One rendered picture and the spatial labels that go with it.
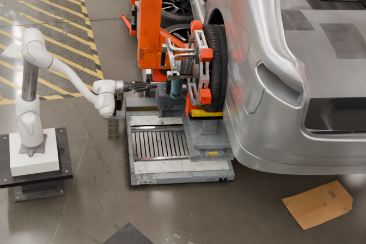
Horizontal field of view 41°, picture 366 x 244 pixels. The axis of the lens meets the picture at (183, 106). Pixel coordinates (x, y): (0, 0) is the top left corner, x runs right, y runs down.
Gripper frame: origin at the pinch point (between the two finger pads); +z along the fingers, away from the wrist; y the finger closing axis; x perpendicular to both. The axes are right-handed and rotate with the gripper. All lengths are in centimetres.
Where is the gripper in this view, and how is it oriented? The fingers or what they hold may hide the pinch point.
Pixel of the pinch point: (151, 86)
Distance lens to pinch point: 352.7
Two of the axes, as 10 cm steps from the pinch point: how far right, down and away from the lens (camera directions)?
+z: 9.9, -0.3, 1.6
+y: 1.4, 6.7, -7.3
